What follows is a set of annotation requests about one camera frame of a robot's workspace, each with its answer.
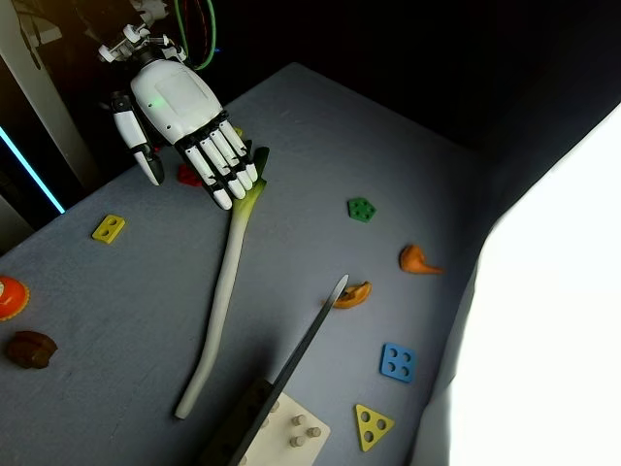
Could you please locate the long leek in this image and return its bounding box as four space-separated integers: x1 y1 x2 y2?
174 145 271 421

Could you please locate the green pentagon block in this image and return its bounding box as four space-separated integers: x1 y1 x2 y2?
346 196 378 225

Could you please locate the orange toy piece with stem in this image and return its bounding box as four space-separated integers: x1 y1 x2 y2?
399 244 444 277

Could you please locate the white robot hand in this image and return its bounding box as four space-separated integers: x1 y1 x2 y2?
107 57 259 212

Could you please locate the cyan light strip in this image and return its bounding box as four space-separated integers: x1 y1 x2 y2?
0 125 67 216

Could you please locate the yellow triangle three-hole block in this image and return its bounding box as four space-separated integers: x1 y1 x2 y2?
354 403 397 453

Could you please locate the orange crescent toy piece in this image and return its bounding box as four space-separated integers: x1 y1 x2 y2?
333 281 374 311

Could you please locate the blue square block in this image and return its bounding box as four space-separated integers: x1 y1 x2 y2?
378 342 419 385

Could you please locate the red toy block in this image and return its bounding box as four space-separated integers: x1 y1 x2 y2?
176 163 206 188

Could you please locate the red cable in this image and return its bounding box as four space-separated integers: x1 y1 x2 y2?
183 0 212 55

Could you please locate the wooden peg board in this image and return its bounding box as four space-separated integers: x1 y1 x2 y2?
240 390 333 466

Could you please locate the green cable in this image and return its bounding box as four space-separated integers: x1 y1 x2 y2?
173 0 217 72

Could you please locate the white cabinet panel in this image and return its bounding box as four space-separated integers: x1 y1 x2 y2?
0 0 102 191

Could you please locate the orange toy tart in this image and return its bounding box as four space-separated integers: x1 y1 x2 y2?
0 275 32 322

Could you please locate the knife with orange handle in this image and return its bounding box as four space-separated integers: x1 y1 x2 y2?
196 274 350 466

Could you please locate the yellow two-hole block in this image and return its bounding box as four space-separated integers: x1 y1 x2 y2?
91 214 127 246

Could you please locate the brown chocolate toy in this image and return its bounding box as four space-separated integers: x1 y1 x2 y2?
5 330 59 371

